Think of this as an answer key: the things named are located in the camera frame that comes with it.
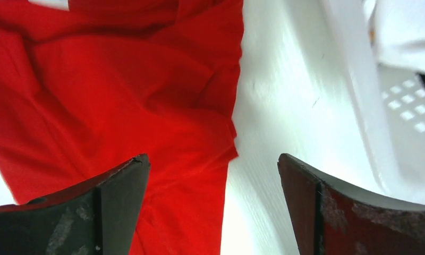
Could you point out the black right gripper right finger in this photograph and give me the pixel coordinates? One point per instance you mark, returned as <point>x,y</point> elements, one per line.
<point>332,216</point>

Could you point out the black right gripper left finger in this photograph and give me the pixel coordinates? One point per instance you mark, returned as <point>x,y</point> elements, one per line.
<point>96,216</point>

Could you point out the red t shirt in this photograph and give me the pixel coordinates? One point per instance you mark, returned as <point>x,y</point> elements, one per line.
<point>85,89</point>

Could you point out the white plastic laundry basket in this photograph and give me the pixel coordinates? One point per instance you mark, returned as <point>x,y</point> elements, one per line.
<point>389,105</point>

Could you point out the white t shirt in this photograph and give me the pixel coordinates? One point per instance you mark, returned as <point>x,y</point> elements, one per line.
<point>397,33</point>

